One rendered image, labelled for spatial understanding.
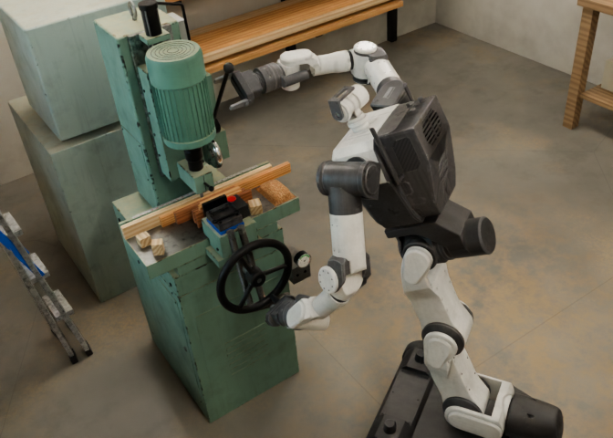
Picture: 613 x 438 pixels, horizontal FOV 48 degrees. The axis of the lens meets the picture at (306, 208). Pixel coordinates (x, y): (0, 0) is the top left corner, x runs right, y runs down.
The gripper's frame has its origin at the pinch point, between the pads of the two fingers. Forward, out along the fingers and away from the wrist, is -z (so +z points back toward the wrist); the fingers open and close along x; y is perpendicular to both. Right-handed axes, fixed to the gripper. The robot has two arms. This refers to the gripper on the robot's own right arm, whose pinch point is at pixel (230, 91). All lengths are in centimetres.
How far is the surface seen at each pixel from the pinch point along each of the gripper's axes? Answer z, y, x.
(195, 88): -12.3, -5.5, -2.2
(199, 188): -16.3, 26.9, 17.0
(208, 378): -32, 83, 71
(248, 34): 110, 169, -116
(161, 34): -12.6, -4.2, -24.9
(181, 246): -30, 31, 32
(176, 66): -17.0, -13.1, -7.4
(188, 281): -31, 42, 42
